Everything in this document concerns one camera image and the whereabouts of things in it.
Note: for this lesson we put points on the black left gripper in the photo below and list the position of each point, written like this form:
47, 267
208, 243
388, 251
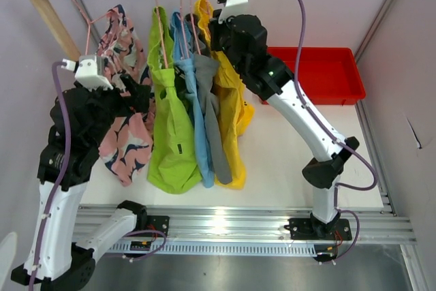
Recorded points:
139, 99

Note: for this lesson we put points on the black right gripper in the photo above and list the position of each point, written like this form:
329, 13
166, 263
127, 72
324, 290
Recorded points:
215, 28

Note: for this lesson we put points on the yellow shorts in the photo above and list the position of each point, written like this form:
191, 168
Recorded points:
235, 114

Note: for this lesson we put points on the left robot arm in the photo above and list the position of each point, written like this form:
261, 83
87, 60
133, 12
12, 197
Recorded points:
56, 261

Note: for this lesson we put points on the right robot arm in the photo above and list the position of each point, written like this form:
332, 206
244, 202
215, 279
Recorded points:
274, 82

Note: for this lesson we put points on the grey shorts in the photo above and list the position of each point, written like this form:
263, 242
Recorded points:
206, 69

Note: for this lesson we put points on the pink shark print shorts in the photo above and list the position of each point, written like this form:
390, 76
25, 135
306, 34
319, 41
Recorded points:
126, 148

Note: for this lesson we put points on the pink hanger of blue shorts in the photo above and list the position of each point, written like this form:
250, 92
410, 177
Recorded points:
184, 31

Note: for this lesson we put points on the light blue shorts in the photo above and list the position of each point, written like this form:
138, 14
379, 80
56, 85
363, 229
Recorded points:
186, 68

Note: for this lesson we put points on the lime green shorts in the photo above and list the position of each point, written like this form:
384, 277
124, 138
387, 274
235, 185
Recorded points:
172, 167

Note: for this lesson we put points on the pink hanger of grey shorts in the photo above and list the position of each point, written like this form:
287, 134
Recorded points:
194, 28

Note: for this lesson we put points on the pink hanger of green shorts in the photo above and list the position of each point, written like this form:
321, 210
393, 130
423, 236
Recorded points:
161, 34

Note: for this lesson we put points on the red plastic tray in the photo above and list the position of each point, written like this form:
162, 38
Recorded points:
330, 76

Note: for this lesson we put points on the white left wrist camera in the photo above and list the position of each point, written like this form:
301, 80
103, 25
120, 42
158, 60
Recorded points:
89, 72

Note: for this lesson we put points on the slotted cable duct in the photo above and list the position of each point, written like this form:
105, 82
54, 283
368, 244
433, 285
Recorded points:
216, 249

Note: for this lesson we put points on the aluminium mounting rail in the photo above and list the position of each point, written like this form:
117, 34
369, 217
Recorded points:
266, 225

